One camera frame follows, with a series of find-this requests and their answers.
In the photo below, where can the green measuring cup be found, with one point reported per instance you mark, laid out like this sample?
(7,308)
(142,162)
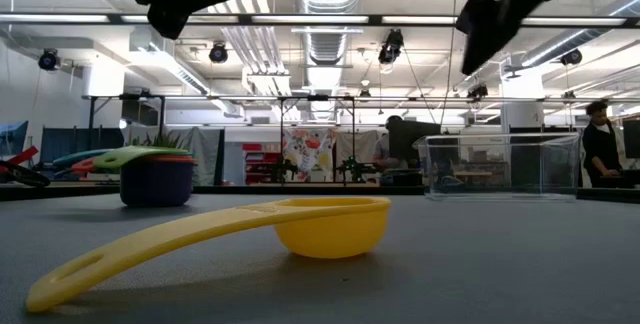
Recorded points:
(130,154)

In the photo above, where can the purple measuring cup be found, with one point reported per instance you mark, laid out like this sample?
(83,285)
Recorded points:
(155,184)

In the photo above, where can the black ceiling camera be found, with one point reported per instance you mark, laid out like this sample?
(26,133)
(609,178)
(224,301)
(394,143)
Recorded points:
(477,90)
(571,57)
(218,53)
(390,46)
(48,59)

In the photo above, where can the small potted succulent plant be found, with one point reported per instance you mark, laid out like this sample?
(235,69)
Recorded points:
(165,141)

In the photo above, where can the yellow measuring cup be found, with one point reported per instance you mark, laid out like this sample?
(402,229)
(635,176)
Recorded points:
(330,234)

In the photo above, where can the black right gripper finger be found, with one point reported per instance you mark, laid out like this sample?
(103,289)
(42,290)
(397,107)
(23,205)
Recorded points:
(482,39)

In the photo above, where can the blue-grey table mat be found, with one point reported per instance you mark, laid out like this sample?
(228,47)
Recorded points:
(500,264)

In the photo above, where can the black monitor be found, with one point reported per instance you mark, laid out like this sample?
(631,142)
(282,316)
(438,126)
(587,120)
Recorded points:
(407,136)
(632,139)

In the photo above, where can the person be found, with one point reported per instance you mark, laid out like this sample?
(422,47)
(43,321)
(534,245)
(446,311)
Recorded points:
(382,154)
(600,149)

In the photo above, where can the dark blue partition panel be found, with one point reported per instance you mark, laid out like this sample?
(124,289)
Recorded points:
(75,141)

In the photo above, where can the orange measuring cup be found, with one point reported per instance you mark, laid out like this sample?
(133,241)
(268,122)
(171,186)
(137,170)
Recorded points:
(82,166)

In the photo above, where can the red shelving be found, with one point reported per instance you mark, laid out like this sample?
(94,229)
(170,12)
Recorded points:
(260,156)

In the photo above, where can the clear plastic basket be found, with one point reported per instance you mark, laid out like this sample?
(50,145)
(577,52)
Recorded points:
(500,169)

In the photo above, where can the floral print cloth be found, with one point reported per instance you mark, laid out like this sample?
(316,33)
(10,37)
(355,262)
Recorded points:
(310,149)

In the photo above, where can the red bar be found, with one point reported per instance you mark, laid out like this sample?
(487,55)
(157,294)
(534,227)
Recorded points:
(24,155)

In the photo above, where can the grey draped cloth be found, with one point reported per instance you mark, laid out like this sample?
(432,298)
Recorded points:
(357,144)
(205,154)

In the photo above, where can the black metal table frame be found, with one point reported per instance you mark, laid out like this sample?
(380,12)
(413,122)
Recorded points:
(300,190)

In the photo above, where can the black metal rig frame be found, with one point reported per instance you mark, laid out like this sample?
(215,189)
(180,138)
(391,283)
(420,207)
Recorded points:
(317,98)

